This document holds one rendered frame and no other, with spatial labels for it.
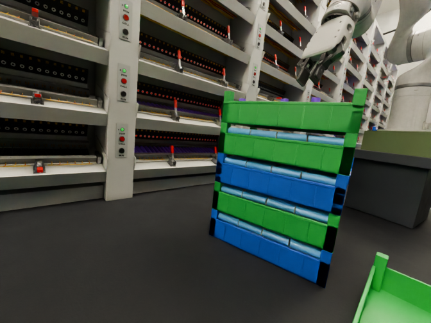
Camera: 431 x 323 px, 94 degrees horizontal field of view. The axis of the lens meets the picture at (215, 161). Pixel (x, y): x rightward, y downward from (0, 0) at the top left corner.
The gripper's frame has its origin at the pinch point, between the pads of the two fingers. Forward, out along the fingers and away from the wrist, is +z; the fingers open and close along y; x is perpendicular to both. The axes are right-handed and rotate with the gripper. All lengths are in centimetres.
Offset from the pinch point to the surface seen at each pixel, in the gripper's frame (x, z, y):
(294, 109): 5.8, 14.2, -7.5
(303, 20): -35, -86, 74
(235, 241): -4.6, 47.4, 0.6
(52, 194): 39, 65, 39
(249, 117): 9.4, 18.4, 1.3
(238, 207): -0.4, 38.9, 1.1
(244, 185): 1.8, 33.3, 0.4
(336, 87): -123, -100, 101
